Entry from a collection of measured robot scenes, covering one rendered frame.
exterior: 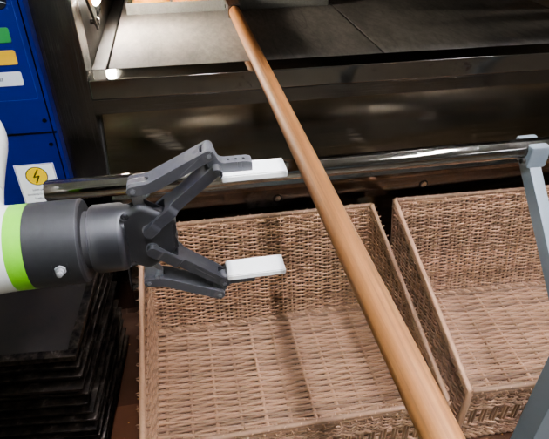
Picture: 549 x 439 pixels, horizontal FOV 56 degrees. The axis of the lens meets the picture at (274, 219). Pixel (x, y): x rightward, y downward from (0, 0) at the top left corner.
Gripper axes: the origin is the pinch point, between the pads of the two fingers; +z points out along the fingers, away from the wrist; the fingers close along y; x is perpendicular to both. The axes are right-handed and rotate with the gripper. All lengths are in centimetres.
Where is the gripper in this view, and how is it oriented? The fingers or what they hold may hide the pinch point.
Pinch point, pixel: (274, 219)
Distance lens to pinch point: 59.4
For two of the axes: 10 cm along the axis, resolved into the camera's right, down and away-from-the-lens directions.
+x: 1.9, 5.7, -8.0
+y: 0.0, 8.1, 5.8
